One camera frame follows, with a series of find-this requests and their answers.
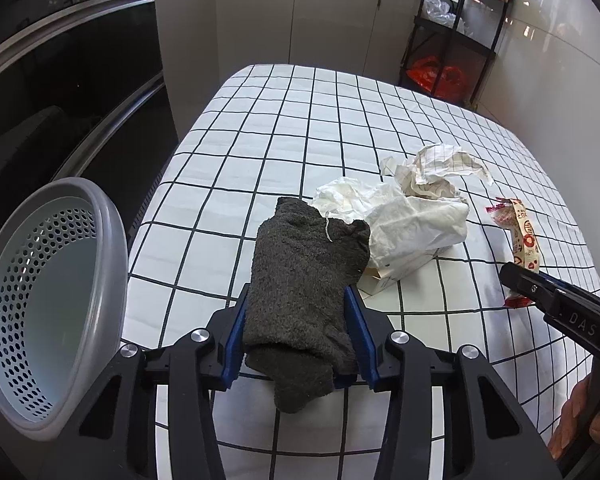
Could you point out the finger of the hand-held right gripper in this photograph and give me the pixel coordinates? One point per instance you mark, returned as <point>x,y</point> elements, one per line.
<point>522,282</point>

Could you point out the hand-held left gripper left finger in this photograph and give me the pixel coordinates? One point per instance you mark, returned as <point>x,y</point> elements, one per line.
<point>232,355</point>

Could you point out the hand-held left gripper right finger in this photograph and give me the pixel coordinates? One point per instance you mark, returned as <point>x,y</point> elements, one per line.
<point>361,332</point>

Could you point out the red and white snack wrapper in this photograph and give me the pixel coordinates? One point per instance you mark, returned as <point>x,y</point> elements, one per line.
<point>525,240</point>

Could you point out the dark grey cloth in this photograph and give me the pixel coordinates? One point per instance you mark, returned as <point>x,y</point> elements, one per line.
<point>300,270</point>

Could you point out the grey perforated waste basket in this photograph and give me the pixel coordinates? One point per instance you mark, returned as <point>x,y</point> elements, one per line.
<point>115,260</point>

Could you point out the person's right hand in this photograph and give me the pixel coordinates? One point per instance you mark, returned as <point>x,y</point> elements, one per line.
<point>572,410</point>

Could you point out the white paper bag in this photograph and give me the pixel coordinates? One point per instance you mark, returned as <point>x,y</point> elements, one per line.
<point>415,230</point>

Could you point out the crumpled checked paper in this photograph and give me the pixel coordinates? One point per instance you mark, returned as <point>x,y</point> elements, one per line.
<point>445,165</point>

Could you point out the white checked tablecloth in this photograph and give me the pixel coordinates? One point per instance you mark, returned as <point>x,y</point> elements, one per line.
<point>280,135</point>

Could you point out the red plastic bag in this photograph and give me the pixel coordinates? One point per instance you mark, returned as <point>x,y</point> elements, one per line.
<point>430,75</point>

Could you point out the black metal shelf rack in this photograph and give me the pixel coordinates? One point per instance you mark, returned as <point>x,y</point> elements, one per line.
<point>430,25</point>

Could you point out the white plastic bag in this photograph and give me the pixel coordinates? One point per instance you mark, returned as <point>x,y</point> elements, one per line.
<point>437,10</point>

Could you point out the grey kitchen cabinets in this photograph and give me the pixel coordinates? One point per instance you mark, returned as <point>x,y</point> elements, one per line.
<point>280,20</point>

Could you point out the black glass built-in oven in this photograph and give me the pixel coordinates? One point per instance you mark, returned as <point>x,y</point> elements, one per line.
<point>55,85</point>

